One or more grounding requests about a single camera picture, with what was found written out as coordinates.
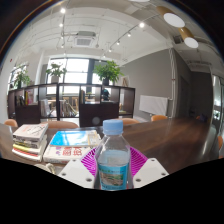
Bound stack of books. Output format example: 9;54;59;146
11;123;49;163

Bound clear blue-capped water bottle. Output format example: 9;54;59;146
94;119;132;191

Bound bushy potted green plant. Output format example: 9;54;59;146
12;68;33;89

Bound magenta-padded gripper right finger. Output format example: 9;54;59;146
128;146;170;190

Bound dark low shelf unit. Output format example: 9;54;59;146
7;83;137;128

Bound blue-covered book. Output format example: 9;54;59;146
43;129;102;165

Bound ceiling air conditioner unit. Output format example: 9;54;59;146
73;30;97;47

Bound small ceiling spotlights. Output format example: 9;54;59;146
58;7;146;52

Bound large potted green plant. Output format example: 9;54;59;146
93;59;124;86

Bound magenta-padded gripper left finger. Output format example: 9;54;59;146
58;146;99;190

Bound small potted green plant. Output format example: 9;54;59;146
45;63;68;84

